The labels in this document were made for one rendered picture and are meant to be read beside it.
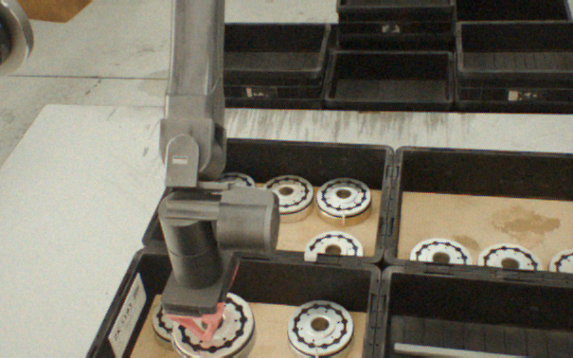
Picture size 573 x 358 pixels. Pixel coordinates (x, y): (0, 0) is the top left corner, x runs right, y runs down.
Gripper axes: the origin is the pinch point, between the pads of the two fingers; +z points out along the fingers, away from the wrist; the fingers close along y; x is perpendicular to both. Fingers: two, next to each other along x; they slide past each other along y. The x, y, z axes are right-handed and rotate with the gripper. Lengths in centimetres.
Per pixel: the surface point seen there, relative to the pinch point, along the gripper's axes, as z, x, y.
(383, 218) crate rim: 11.9, -18.8, 32.3
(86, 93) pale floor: 109, 129, 194
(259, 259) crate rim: 12.6, -0.2, 21.3
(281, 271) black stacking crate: 13.7, -3.9, 20.3
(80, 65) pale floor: 109, 142, 216
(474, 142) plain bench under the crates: 36, -36, 83
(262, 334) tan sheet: 21.8, -1.5, 13.8
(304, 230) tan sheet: 22.1, -4.0, 37.6
